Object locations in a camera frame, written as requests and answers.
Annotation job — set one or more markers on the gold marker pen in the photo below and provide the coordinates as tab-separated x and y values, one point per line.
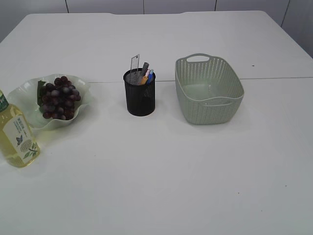
142	80

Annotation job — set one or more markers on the blue scissors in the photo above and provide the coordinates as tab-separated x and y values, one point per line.
150	76

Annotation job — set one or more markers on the grey marker pen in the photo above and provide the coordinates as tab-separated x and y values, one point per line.
144	69

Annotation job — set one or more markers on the clear plastic ruler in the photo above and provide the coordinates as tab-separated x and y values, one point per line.
134	66

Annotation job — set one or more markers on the purple grape bunch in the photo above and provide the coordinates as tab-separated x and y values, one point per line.
57	100

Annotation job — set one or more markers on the yellow tea bottle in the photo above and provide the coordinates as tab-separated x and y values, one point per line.
17	142

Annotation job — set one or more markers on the black mesh pen holder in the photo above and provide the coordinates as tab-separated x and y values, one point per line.
140	99

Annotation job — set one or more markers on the green plastic woven basket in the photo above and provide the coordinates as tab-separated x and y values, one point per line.
214	71

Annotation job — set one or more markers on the pale green wavy plate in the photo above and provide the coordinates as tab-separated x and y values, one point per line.
25	97

